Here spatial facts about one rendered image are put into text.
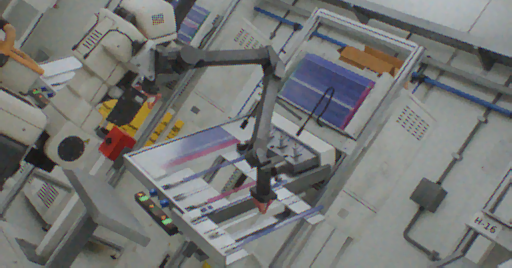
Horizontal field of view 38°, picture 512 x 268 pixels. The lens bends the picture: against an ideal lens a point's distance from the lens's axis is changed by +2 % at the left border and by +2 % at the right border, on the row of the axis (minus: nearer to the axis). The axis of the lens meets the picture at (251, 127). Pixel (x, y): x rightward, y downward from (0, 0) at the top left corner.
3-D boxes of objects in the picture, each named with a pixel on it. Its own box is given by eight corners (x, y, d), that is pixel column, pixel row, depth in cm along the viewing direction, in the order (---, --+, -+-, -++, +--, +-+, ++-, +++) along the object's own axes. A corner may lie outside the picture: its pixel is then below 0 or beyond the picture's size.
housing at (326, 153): (321, 179, 330) (320, 152, 323) (262, 140, 367) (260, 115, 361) (335, 174, 333) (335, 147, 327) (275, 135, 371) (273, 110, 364)
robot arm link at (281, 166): (244, 156, 277) (254, 149, 270) (267, 147, 283) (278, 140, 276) (257, 185, 275) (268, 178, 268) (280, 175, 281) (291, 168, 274)
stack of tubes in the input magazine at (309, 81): (340, 129, 327) (374, 79, 327) (276, 93, 366) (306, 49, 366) (356, 141, 335) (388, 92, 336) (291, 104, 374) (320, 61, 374)
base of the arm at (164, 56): (144, 42, 270) (158, 51, 261) (164, 40, 274) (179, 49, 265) (144, 64, 273) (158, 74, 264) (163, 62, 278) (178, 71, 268)
